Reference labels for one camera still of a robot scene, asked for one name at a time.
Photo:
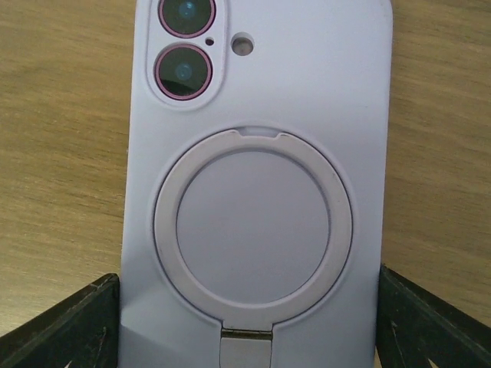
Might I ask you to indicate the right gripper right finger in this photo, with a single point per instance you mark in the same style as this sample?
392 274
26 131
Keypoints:
415 328

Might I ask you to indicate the lilac phone case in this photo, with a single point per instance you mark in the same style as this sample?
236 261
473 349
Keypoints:
255 183

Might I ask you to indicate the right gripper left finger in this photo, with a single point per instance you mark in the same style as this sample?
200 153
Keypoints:
80 331

